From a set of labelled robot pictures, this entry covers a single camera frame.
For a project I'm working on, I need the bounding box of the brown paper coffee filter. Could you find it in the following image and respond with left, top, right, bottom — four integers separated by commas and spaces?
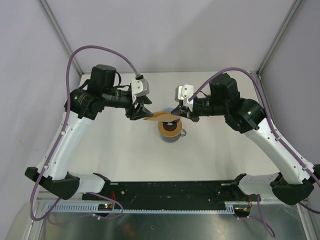
144, 111, 181, 123

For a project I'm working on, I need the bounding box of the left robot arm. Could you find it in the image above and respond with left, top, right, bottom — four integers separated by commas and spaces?
25, 64, 153, 200

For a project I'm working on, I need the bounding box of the aluminium frame post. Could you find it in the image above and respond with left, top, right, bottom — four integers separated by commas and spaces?
37, 0, 83, 75
254, 0, 306, 81

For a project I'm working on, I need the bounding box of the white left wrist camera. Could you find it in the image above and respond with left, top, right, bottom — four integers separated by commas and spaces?
130, 74, 150, 103

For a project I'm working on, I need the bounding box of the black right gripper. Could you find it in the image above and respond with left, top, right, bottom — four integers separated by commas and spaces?
171, 97, 228, 123

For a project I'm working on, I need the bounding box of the blue coffee dripper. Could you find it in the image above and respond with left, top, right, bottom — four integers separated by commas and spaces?
163, 107, 180, 126

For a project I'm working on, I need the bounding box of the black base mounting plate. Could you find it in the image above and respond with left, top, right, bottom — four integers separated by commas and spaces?
98, 180, 257, 212

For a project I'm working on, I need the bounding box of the wooden dripper holder ring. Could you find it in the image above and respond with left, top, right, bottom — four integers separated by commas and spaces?
157, 121, 183, 138

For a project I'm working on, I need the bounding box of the grey slotted cable duct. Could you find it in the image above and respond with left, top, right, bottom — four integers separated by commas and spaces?
44, 201, 251, 214

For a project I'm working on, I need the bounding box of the right aluminium frame post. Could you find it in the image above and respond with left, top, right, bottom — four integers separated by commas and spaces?
254, 0, 306, 81

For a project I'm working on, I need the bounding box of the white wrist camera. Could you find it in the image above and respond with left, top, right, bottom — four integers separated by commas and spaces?
130, 74, 150, 103
174, 84, 194, 112

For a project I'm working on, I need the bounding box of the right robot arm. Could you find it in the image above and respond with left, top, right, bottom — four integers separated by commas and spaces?
171, 73, 320, 206

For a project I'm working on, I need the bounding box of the left aluminium frame post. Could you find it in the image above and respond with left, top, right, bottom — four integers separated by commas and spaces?
37, 0, 83, 75

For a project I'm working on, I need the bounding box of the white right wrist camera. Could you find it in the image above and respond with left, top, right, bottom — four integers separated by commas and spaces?
174, 84, 194, 112

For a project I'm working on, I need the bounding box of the grey glass coffee server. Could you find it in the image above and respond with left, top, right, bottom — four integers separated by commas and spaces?
160, 128, 187, 143

